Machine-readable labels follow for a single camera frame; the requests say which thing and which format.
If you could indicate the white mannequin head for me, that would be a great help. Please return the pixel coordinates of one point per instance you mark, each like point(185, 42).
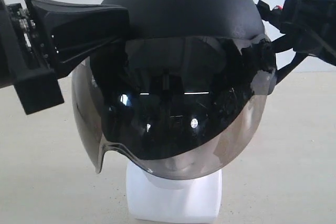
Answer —
point(194, 200)

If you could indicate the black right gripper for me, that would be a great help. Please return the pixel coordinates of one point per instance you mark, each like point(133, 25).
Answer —
point(309, 28)

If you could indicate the black helmet with visor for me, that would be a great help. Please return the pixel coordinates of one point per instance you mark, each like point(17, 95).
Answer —
point(183, 94)

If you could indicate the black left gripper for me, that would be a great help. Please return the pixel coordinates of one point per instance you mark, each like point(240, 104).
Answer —
point(68, 33)

